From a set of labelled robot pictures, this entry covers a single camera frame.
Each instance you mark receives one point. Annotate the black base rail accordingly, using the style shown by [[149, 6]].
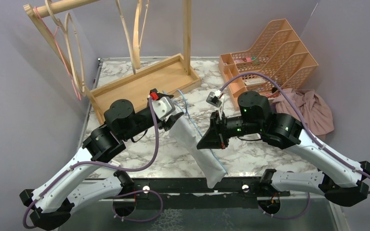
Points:
[[193, 193]]

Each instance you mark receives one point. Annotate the orange plastic desk organizer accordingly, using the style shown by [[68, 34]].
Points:
[[278, 53]]

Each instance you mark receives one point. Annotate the pink skirt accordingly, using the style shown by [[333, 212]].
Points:
[[314, 109]]

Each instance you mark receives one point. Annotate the blue wire hanger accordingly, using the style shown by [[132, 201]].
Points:
[[185, 109]]

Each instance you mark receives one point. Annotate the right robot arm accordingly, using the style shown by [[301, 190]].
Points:
[[339, 179]]

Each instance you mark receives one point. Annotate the wooden clothes rack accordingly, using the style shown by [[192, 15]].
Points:
[[171, 74]]

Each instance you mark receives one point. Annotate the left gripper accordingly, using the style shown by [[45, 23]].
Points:
[[166, 125]]

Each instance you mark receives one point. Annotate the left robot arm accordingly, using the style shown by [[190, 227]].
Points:
[[52, 204]]

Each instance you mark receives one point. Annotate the wooden hanger right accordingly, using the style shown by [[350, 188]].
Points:
[[137, 38]]

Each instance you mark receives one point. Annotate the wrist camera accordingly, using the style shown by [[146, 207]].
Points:
[[216, 99], [163, 105]]

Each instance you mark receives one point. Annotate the pink wire hanger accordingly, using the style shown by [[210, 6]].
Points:
[[62, 58]]

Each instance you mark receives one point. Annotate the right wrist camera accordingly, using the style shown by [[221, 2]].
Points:
[[216, 99]]

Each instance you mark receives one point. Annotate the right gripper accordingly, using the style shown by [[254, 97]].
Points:
[[216, 137]]

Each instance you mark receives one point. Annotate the wooden hanger middle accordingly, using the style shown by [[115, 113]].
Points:
[[127, 35]]

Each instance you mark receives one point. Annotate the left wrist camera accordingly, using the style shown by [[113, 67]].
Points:
[[163, 105]]

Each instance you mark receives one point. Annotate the white skirt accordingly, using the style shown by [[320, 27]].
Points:
[[187, 137]]

